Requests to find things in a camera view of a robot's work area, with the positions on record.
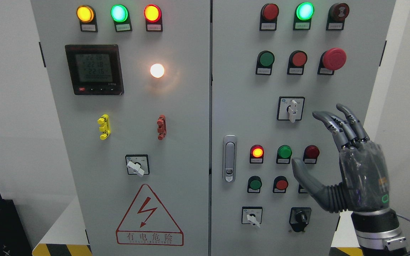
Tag gray robotic hand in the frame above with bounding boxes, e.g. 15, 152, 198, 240
292, 104, 389, 213

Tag gray rotary switch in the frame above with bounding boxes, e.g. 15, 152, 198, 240
241, 206, 263, 228
277, 96, 305, 123

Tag red push button lower row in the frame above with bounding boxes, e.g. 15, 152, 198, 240
272, 176, 289, 193

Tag red push button row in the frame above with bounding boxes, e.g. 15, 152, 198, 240
287, 50, 308, 75
272, 176, 289, 193

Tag green indicator light middle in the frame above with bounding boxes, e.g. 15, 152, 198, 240
276, 145, 292, 164

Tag green indicator light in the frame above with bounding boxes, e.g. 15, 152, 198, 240
276, 145, 292, 164
293, 2, 315, 31
110, 4, 132, 32

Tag green push button lower row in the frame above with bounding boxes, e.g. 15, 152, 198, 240
247, 176, 262, 193

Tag green push button row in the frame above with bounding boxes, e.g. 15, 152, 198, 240
256, 50, 275, 75
247, 176, 262, 193

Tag lit red indicator light middle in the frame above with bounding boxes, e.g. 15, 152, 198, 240
249, 144, 264, 164

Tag red emergency stop mushroom button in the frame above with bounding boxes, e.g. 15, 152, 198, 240
317, 47, 347, 75

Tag red push button upper row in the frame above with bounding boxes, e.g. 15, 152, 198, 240
287, 50, 308, 75

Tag green push button upper row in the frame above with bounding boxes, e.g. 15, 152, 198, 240
256, 50, 275, 75

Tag dark red buzzer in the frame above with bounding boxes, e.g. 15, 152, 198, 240
326, 3, 349, 31

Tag green indicator light top right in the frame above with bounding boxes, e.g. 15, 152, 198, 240
293, 2, 315, 31

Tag red indicator light top right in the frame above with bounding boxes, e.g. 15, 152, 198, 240
260, 3, 279, 31

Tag red toggle clamp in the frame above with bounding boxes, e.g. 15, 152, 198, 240
157, 114, 167, 140

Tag gray electrical cabinet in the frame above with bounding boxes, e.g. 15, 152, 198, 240
31, 0, 395, 256

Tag red electric hazard warning sticker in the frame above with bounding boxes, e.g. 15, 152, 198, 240
116, 184, 184, 246

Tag white glowing indicator light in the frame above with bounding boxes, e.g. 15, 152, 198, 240
150, 63, 165, 79

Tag yellow toggle clamp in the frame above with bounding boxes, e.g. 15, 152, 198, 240
97, 114, 111, 140

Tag red indicator light top left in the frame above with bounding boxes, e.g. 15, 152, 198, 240
144, 4, 163, 31

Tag black digital power meter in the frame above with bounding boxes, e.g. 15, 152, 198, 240
65, 44, 124, 95

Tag green indicator light top left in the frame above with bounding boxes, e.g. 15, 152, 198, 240
110, 4, 132, 32

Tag yellow indicator light top left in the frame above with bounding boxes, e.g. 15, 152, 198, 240
75, 5, 98, 32

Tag black box with antenna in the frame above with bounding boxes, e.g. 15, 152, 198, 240
0, 194, 32, 256

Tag black key selector switch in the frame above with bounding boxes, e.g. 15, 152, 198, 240
289, 207, 312, 232

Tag gray rotary switch bottom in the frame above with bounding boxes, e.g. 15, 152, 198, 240
241, 206, 263, 228

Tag silver door lock handle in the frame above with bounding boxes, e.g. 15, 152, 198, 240
222, 135, 237, 182

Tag gray rotary switch left door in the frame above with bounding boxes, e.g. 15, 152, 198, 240
125, 154, 150, 177

